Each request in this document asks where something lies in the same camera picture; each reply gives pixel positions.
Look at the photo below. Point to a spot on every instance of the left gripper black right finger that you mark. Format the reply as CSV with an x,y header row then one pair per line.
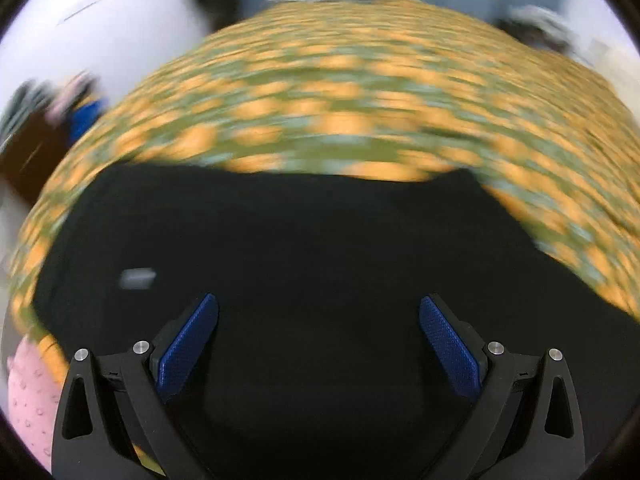
x,y
525,421

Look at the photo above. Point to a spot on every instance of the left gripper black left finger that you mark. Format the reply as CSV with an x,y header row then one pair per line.
x,y
112,421

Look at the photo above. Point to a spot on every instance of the black pants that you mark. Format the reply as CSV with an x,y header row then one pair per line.
x,y
319,367

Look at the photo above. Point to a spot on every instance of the pink dotted clothing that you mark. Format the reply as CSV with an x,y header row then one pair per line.
x,y
36,374

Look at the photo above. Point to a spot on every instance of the stack of folded clothes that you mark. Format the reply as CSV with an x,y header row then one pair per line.
x,y
77,104

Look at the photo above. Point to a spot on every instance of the green orange floral bedspread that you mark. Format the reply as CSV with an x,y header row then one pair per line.
x,y
394,90

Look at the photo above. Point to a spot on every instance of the grey cloth bundle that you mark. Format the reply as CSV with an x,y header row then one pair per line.
x,y
543,29

